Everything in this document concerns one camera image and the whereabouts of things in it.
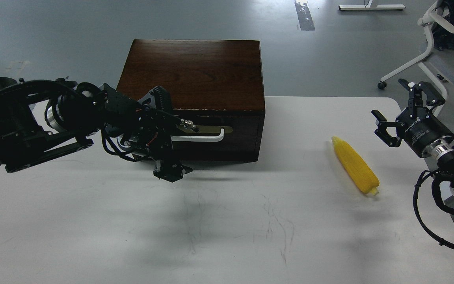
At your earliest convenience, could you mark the white desk foot bar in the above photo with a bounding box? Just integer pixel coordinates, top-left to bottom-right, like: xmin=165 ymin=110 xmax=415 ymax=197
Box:
xmin=338 ymin=0 xmax=406 ymax=11

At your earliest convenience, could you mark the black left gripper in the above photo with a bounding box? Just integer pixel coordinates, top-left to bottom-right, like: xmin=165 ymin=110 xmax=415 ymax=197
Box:
xmin=101 ymin=83 xmax=199 ymax=182

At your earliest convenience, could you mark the dark wooden drawer cabinet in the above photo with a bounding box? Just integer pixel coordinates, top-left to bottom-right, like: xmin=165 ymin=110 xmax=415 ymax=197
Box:
xmin=116 ymin=39 xmax=265 ymax=162

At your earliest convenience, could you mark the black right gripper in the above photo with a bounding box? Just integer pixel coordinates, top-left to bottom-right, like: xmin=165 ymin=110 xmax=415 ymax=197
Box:
xmin=371 ymin=78 xmax=454 ymax=158

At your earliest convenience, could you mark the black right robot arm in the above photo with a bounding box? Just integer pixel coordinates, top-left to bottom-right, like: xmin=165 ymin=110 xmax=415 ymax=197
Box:
xmin=372 ymin=78 xmax=454 ymax=215

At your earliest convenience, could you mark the white office chair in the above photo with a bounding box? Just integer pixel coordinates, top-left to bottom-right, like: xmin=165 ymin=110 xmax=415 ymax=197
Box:
xmin=377 ymin=0 xmax=454 ymax=97

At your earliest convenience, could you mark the wooden drawer with white handle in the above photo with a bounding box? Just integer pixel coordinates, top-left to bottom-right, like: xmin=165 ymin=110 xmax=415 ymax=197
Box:
xmin=171 ymin=116 xmax=259 ymax=142

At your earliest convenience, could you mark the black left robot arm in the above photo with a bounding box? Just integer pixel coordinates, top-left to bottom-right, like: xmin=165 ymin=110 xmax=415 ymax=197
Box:
xmin=0 ymin=77 xmax=198 ymax=182

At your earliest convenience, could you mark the black cable on right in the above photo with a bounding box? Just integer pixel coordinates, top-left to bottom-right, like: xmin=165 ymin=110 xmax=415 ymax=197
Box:
xmin=413 ymin=170 xmax=454 ymax=255

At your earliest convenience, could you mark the yellow corn cob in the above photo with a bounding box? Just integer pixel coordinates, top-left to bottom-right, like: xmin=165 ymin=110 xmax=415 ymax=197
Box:
xmin=331 ymin=136 xmax=380 ymax=195

